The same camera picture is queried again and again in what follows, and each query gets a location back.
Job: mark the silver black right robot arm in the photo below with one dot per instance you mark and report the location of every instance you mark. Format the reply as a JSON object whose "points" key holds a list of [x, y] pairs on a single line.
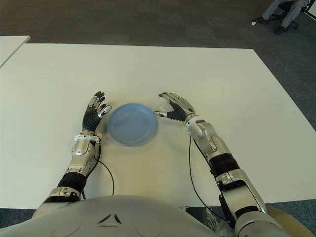
{"points": [[214, 145]]}

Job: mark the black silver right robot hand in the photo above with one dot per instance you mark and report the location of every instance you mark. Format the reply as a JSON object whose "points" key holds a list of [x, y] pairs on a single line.
{"points": [[181, 111]]}

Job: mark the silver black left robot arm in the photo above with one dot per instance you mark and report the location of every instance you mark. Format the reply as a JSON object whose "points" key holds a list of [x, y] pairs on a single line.
{"points": [[81, 148]]}

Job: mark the silver robot torso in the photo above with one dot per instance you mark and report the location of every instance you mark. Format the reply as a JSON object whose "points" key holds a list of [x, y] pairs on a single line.
{"points": [[111, 217]]}

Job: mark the blue plastic plate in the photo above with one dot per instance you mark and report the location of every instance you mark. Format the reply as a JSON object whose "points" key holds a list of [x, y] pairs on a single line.
{"points": [[132, 126]]}

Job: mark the white side table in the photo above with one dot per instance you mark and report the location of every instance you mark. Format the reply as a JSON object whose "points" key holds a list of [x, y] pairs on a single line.
{"points": [[10, 47]]}

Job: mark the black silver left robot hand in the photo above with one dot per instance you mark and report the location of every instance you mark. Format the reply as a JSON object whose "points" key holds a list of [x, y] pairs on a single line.
{"points": [[90, 121]]}

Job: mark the seated person in grey trousers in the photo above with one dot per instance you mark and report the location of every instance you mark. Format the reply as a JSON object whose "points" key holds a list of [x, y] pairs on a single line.
{"points": [[292, 12]]}

